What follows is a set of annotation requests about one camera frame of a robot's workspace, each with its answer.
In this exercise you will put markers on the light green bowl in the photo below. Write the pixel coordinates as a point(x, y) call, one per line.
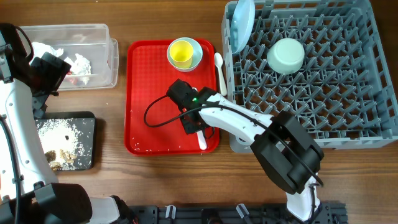
point(197, 54)
point(286, 56)

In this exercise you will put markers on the red strawberry snack wrapper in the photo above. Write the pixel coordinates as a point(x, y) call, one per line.
point(73, 78)

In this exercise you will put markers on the clear plastic waste bin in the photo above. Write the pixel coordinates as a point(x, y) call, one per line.
point(92, 41)

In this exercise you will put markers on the grey dishwasher rack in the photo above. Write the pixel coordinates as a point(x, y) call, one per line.
point(343, 95)

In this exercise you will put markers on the rice and food scraps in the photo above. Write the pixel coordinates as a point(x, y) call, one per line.
point(60, 143)

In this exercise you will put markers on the red plastic tray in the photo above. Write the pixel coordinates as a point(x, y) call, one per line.
point(149, 75)

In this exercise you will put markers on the light blue plate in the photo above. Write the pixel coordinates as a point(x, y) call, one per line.
point(241, 25)

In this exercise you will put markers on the white plastic spoon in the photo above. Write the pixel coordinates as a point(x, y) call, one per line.
point(219, 63)

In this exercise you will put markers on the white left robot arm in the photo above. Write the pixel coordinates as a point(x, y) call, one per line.
point(30, 191)

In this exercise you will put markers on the yellow plastic cup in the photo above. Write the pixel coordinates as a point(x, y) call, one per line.
point(181, 53)

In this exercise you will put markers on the white plastic fork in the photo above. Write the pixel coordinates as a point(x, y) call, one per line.
point(200, 135)

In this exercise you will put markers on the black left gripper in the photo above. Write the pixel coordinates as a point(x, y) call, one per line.
point(56, 69)

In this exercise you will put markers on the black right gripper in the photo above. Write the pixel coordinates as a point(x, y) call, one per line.
point(189, 127)

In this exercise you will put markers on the black food waste tray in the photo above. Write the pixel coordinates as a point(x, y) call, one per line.
point(85, 122)

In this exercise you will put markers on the white napkin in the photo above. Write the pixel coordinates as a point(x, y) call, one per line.
point(81, 66)
point(40, 49)

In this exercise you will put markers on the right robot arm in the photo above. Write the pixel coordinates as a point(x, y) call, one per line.
point(289, 156)

